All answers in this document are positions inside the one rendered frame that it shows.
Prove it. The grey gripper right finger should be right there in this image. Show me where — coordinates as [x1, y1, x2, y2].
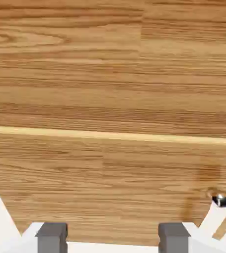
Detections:
[158, 222, 222, 253]

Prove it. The curved shiny metal handle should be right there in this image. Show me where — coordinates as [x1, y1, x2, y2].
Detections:
[199, 188, 226, 239]

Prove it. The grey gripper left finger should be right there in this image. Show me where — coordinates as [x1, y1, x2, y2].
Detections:
[6, 222, 69, 253]

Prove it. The light wood cabinet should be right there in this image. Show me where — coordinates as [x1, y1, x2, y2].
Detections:
[0, 0, 226, 247]

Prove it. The light wood cabinet door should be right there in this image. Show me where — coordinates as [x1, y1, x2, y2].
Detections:
[0, 131, 226, 247]
[0, 0, 226, 139]

